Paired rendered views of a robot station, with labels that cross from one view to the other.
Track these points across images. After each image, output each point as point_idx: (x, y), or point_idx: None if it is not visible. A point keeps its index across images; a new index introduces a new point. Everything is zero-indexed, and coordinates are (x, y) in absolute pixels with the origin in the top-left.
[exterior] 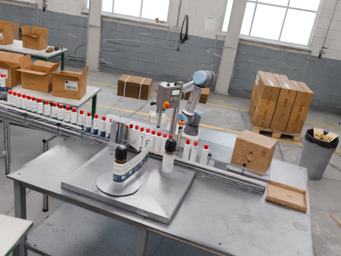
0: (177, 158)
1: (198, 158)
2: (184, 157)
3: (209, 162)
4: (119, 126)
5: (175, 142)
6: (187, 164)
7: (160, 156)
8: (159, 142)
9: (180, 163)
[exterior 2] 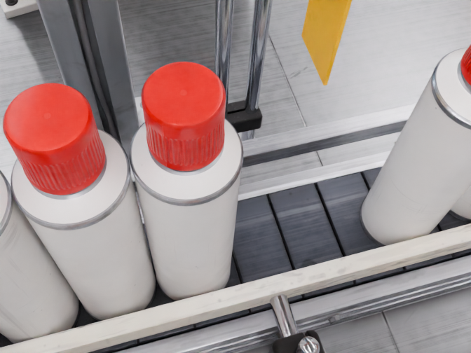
0: (352, 273)
1: (355, 24)
2: (428, 223)
3: (461, 26)
4: None
5: None
6: (462, 253)
7: (125, 345)
8: (21, 272)
9: (399, 289)
